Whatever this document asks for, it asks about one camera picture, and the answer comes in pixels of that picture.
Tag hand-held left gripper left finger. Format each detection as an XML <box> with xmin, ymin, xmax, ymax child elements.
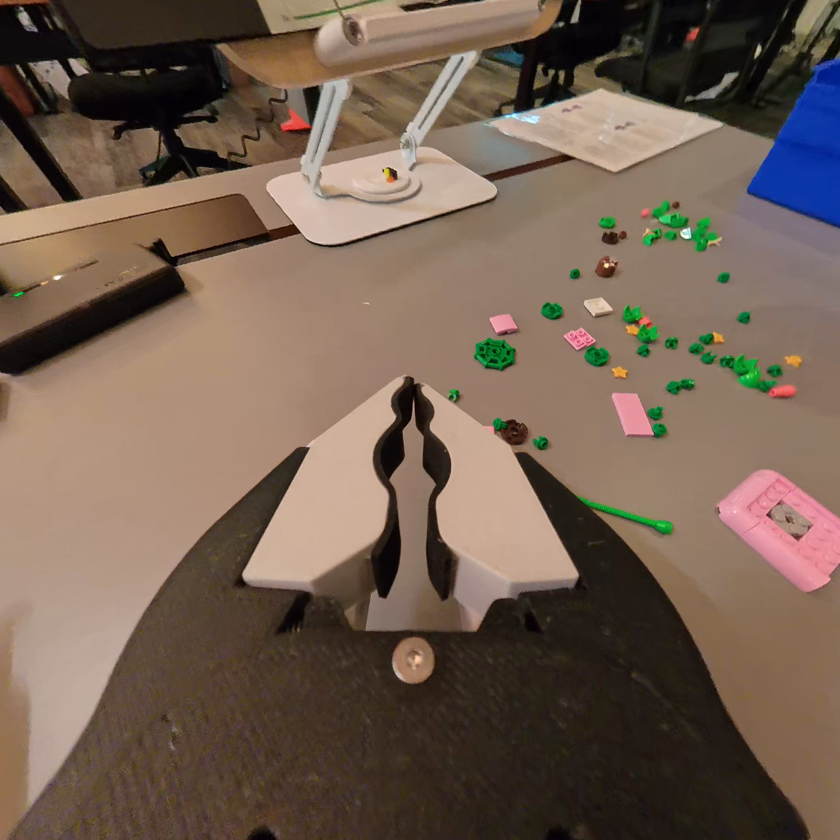
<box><xmin>241</xmin><ymin>376</ymin><xmax>417</xmax><ymax>601</ymax></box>

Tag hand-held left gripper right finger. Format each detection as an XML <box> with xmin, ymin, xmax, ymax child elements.
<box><xmin>415</xmin><ymin>382</ymin><xmax>580</xmax><ymax>614</ymax></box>

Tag grey round tile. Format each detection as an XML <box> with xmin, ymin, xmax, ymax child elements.
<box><xmin>771</xmin><ymin>504</ymin><xmax>815</xmax><ymax>539</ymax></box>

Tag white book stand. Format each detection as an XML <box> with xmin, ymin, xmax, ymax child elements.
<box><xmin>217</xmin><ymin>0</ymin><xmax>563</xmax><ymax>247</ymax></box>

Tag instruction booklet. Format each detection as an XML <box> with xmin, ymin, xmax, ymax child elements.
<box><xmin>252</xmin><ymin>0</ymin><xmax>546</xmax><ymax>34</ymax></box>

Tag green stick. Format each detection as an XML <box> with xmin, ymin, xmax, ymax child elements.
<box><xmin>577</xmin><ymin>497</ymin><xmax>673</xmax><ymax>534</ymax></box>

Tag large pink smooth tile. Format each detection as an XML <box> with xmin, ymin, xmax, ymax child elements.
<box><xmin>612</xmin><ymin>392</ymin><xmax>655</xmax><ymax>437</ymax></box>

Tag scattered small green clips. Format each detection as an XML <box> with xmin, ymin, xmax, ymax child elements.
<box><xmin>637</xmin><ymin>310</ymin><xmax>783</xmax><ymax>438</ymax></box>

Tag black flat box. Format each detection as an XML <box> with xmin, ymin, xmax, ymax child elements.
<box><xmin>0</xmin><ymin>243</ymin><xmax>186</xmax><ymax>375</ymax></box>

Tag paper in clear sleeve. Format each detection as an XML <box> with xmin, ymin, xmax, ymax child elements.
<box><xmin>489</xmin><ymin>88</ymin><xmax>724</xmax><ymax>173</ymax></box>

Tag black office chair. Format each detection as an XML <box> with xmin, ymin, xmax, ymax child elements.
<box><xmin>69</xmin><ymin>46</ymin><xmax>250</xmax><ymax>185</ymax></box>

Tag black chair base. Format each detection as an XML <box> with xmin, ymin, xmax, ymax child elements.
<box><xmin>492</xmin><ymin>0</ymin><xmax>624</xmax><ymax>119</ymax></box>

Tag blue plastic bin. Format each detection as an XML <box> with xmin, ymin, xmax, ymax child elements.
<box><xmin>747</xmin><ymin>59</ymin><xmax>840</xmax><ymax>229</ymax></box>

